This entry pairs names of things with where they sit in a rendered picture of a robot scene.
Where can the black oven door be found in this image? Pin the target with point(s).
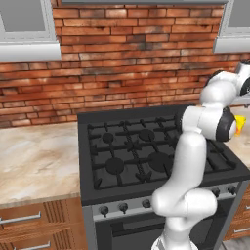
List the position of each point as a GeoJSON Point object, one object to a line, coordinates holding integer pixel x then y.
{"type": "Point", "coordinates": [136, 236]}

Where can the wooden drawer front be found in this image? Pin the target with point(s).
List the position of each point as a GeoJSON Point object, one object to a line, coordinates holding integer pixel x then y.
{"type": "Point", "coordinates": [62, 213]}
{"type": "Point", "coordinates": [68, 241]}
{"type": "Point", "coordinates": [241, 229]}
{"type": "Point", "coordinates": [244, 201]}

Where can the grey wall cupboard glass door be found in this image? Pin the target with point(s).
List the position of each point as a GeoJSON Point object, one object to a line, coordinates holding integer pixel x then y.
{"type": "Point", "coordinates": [26, 29]}
{"type": "Point", "coordinates": [236, 26]}

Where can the steel oven front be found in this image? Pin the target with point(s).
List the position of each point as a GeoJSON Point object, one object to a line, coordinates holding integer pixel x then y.
{"type": "Point", "coordinates": [130, 208]}

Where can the yellow object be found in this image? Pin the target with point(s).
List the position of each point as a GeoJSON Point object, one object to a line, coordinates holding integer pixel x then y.
{"type": "Point", "coordinates": [240, 123]}

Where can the black gas hob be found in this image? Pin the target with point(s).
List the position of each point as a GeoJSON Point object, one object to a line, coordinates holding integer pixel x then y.
{"type": "Point", "coordinates": [130, 149]}

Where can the black oven knob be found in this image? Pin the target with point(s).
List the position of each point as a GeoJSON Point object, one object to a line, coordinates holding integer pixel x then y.
{"type": "Point", "coordinates": [146, 203]}
{"type": "Point", "coordinates": [104, 210]}
{"type": "Point", "coordinates": [231, 189]}
{"type": "Point", "coordinates": [123, 207]}
{"type": "Point", "coordinates": [216, 192]}

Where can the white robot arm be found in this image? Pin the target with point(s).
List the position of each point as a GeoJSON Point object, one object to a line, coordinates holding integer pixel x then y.
{"type": "Point", "coordinates": [187, 169]}

